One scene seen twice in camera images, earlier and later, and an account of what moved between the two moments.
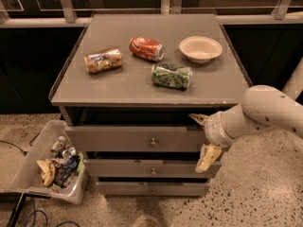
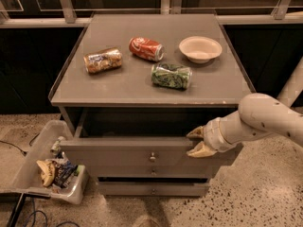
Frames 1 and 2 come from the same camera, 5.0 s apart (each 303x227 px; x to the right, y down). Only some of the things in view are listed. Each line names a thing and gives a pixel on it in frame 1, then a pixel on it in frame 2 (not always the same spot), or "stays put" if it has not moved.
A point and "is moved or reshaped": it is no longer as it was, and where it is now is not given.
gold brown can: x=104 y=60 stays put
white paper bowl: x=200 y=49 stays put
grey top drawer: x=136 y=138 is moved or reshaped
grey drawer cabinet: x=128 y=89 stays put
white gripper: x=214 y=130 -> x=212 y=134
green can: x=171 y=76 stays put
